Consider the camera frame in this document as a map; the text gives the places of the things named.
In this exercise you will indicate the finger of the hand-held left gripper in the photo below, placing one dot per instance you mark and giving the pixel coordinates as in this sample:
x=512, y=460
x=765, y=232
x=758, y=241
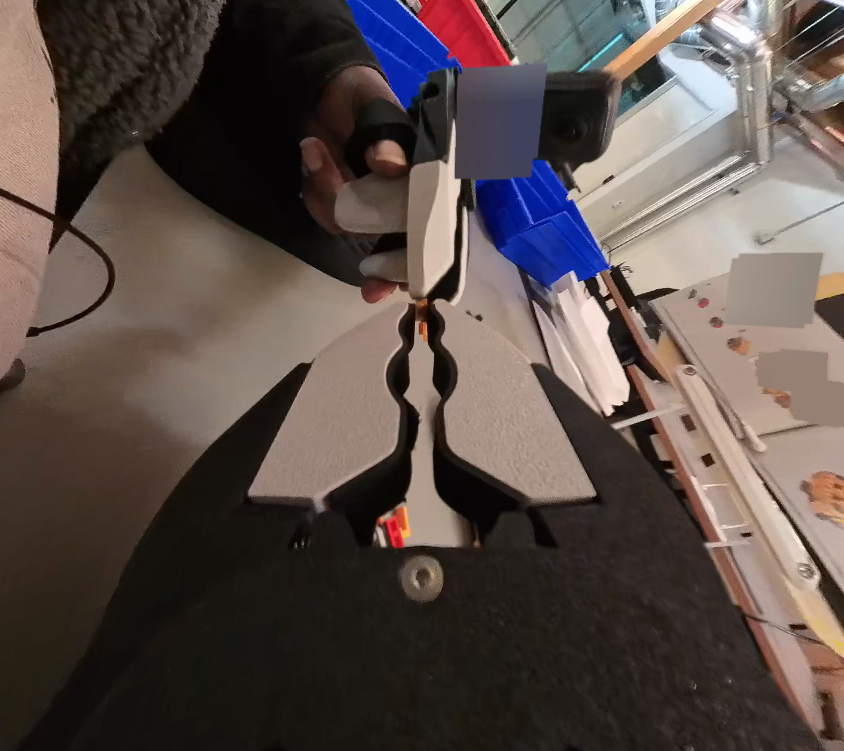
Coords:
x=465, y=250
x=432, y=223

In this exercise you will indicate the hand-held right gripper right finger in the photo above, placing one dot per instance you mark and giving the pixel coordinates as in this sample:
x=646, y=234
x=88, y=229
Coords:
x=514, y=428

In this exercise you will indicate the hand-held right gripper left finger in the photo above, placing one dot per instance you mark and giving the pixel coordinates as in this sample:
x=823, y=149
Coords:
x=336, y=421

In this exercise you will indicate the orange lego bracket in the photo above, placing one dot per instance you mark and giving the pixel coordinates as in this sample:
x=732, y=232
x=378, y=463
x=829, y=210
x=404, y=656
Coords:
x=423, y=319

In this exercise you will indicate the orange plate with red brick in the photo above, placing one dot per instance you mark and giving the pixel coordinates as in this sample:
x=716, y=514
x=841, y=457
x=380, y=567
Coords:
x=394, y=530

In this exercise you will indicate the person's left forearm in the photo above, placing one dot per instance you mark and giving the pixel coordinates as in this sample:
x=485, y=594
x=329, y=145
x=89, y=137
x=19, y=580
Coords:
x=264, y=71

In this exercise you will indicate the person's left hand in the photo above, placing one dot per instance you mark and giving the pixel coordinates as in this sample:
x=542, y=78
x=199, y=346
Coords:
x=329, y=157

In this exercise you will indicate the blue plastic bin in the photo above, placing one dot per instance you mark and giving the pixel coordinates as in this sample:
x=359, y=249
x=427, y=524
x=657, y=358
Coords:
x=547, y=230
x=395, y=39

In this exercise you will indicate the red plastic bin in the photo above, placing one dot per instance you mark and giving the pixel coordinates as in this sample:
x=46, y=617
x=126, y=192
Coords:
x=461, y=19

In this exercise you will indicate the white paper bag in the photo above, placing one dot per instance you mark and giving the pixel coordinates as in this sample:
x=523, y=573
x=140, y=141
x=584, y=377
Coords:
x=580, y=335

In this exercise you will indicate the white booklet holder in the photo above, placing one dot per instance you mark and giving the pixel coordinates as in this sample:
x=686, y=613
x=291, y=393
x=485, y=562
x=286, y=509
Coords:
x=745, y=480

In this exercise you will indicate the shiny metal pipe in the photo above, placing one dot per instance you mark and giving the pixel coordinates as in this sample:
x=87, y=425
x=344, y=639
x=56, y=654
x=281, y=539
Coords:
x=751, y=71

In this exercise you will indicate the beige sweatshirt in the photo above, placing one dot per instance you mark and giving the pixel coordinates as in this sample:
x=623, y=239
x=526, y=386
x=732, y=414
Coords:
x=26, y=104

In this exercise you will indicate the wooden post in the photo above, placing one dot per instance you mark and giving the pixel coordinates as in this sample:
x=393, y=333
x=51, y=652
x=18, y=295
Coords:
x=679, y=15

